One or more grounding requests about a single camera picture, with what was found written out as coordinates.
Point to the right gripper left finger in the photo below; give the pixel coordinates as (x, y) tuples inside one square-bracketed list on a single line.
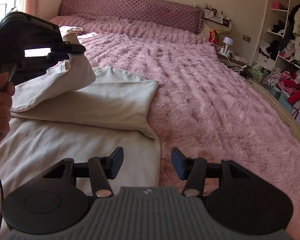
[(99, 170)]

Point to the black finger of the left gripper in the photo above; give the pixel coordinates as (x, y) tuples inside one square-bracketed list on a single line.
[(75, 48)]

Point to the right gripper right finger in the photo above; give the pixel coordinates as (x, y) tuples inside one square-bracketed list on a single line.
[(194, 172)]

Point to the white t-shirt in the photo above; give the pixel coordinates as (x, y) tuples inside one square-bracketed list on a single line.
[(100, 109)]

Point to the small pink folded clothes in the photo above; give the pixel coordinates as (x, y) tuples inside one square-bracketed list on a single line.
[(78, 30)]

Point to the person's left hand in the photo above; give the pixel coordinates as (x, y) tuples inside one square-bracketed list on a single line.
[(7, 90)]

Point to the pink fluffy blanket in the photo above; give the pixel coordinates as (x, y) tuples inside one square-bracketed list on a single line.
[(201, 107)]

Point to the purple quilted headboard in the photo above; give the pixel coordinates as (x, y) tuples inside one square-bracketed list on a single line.
[(171, 14)]

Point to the white bedside lamp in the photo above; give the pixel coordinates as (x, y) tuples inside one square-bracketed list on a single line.
[(228, 43)]

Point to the red snack bag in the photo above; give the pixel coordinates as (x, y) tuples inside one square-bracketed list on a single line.
[(213, 37)]

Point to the white wardrobe shelf unit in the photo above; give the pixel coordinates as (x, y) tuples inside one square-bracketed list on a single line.
[(275, 29)]

